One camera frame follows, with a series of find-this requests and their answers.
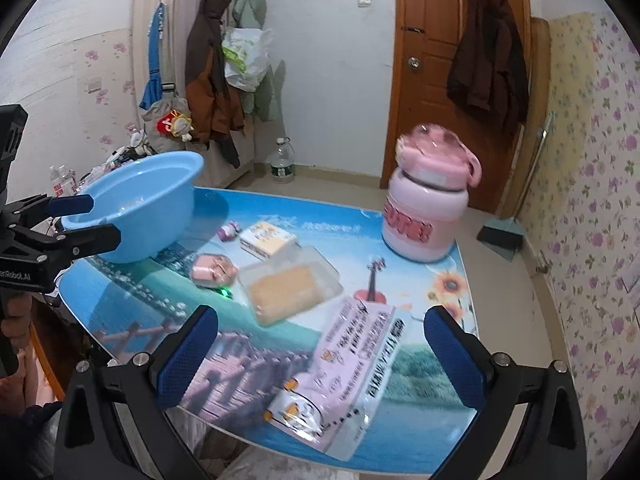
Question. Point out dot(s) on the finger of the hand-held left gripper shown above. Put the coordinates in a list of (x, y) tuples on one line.
[(70, 204), (87, 240)]

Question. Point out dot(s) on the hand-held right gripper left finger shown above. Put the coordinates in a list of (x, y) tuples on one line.
[(185, 355)]

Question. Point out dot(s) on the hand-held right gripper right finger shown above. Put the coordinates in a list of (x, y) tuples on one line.
[(455, 360)]

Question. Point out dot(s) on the light blue plastic basin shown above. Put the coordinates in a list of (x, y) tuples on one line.
[(150, 210)]

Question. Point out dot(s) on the pink earbud case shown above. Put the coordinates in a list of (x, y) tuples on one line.
[(212, 270)]

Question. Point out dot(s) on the pink printed packet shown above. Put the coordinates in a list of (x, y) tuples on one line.
[(350, 360)]

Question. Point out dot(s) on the clear plastic food container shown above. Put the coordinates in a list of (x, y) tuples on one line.
[(287, 287)]

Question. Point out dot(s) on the small purple white item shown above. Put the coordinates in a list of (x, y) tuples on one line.
[(228, 232)]

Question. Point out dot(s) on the yellow white small box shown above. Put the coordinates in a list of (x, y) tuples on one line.
[(267, 240)]

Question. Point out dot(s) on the person's left hand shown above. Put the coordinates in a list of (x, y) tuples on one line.
[(15, 312)]

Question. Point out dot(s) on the red label small bottle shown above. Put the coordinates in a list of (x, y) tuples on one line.
[(56, 180), (67, 180)]

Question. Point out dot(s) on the white black small toy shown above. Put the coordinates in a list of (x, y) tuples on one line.
[(138, 141)]

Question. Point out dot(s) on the grey cloth bag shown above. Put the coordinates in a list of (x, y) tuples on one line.
[(160, 110)]

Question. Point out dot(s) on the red yellow plush toy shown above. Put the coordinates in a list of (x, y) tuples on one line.
[(175, 125)]

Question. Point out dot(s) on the pink water jug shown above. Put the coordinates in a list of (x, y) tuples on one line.
[(425, 210)]

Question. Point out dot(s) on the blue hanging umbrella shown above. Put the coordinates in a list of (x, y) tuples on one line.
[(152, 75)]

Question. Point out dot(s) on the brown hanging jacket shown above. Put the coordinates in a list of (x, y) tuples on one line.
[(207, 85)]

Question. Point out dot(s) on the large clear water bottle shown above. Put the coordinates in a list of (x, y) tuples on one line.
[(282, 162)]

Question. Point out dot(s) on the pale wardrobe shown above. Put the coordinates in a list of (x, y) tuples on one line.
[(175, 10)]

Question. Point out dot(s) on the white plastic bag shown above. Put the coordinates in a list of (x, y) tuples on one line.
[(245, 55)]

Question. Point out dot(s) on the pale green hanging garment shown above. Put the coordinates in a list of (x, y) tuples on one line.
[(250, 5)]

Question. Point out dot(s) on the brown wooden door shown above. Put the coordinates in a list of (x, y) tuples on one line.
[(425, 75)]

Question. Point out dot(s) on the tan wooden board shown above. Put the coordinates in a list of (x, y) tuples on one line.
[(540, 85)]

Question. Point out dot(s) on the dark brown hanging coat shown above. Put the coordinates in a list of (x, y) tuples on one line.
[(490, 70)]

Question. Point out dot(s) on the white wall socket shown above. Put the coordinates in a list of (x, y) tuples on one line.
[(95, 84)]

